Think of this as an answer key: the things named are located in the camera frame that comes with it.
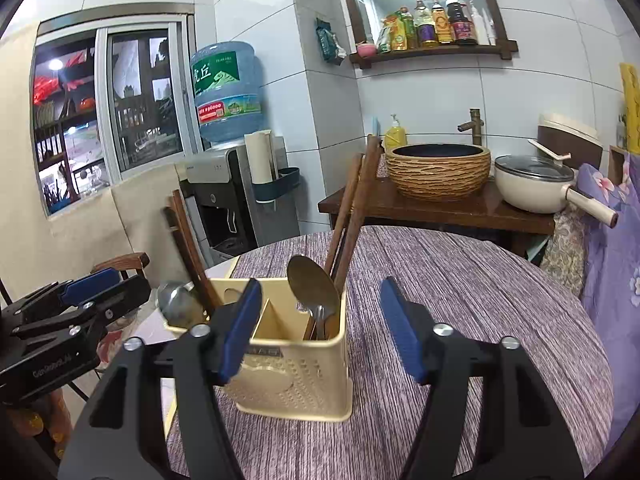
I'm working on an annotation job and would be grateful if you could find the blue wall tray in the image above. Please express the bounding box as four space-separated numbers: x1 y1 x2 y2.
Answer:
252 167 301 203

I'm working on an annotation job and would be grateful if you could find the dark wooden wall shelf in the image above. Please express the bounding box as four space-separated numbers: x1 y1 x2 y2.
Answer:
334 0 518 71

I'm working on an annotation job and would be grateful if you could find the brass faucet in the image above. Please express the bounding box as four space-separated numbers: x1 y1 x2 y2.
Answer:
457 108 486 147

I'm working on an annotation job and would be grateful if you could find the purple label sauce bottle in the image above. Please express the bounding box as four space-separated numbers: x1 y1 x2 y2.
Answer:
414 1 438 48

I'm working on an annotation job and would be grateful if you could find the person's left hand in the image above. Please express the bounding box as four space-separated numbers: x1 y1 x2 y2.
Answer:
9 390 73 461

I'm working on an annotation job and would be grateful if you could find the green hanging packet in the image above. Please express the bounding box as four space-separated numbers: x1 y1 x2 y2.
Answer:
315 19 346 65

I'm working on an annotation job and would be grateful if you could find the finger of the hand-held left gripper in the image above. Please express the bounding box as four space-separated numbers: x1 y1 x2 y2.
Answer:
14 267 122 319
12 275 152 339

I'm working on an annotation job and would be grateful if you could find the woven pattern wash basin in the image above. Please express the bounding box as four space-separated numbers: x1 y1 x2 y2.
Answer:
385 143 492 202

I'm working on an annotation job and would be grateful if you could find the brown and cream rice cooker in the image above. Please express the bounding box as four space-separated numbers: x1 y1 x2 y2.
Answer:
537 114 601 171

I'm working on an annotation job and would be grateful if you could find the yellow oil bottle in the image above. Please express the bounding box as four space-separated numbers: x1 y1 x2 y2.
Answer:
397 7 416 51

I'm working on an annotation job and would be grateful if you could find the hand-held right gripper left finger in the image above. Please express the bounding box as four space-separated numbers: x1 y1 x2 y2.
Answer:
57 277 263 480

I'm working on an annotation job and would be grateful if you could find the blue water bottle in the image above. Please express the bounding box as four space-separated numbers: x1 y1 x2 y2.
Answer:
190 41 266 143

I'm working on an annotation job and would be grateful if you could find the cream pot with handle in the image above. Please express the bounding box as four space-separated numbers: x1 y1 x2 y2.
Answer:
494 155 618 226

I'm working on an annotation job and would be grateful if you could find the yellow green packet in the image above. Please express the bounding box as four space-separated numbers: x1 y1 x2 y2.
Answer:
377 15 401 53

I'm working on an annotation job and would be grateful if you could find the yellow soap pump bottle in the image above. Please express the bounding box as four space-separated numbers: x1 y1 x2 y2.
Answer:
384 114 408 151

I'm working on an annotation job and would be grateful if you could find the dark wooden counter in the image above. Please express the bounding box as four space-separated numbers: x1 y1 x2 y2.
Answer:
318 175 556 261

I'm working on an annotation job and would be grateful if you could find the white rice paddle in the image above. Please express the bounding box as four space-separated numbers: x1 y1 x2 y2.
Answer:
528 139 572 162

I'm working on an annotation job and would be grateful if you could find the sliding window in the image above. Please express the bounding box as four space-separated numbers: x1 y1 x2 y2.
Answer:
32 15 196 216

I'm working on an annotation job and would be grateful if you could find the paisley pattern cloth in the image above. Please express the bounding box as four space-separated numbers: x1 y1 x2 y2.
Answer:
540 207 586 296

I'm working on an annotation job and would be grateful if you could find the white paper cup stack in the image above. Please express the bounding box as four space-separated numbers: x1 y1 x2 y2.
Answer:
244 130 278 186

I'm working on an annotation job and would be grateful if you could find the cream plastic utensil holder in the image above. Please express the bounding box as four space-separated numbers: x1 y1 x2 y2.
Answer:
164 276 353 423

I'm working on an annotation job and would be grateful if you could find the dark soy sauce bottle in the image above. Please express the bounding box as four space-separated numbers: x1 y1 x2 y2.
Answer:
446 0 477 45

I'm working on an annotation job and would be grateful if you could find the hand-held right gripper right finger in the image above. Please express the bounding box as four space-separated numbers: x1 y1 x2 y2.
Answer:
380 276 586 480

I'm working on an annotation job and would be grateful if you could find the wooden chair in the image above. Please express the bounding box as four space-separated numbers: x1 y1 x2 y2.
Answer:
92 252 151 281

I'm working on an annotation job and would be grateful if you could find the metal spoon with wooden handle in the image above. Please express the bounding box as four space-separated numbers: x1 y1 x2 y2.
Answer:
286 255 342 341

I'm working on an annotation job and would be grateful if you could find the small wooden box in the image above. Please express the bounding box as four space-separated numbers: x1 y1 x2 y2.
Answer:
607 145 627 186

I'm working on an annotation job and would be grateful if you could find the grey water dispenser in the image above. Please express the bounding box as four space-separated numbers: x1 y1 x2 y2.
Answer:
175 147 288 261

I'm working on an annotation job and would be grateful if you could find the gold label sauce bottle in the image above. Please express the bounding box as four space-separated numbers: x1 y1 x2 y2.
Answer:
431 0 453 45

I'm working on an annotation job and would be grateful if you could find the purple striped tablecloth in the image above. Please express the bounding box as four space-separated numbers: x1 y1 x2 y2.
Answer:
167 225 616 480

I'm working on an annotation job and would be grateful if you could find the all-metal spoon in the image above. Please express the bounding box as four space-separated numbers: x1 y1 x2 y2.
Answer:
156 280 203 328

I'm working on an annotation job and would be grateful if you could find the purple floral cloth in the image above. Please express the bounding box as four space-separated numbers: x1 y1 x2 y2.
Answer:
575 162 640 411

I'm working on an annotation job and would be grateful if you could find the brown wooden chopstick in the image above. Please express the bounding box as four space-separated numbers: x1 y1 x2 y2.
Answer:
322 152 364 276
171 189 224 311
163 206 211 313
332 134 383 293

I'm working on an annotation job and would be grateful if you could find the white squeeze bottle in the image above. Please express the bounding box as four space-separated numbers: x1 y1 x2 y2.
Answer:
470 2 488 46

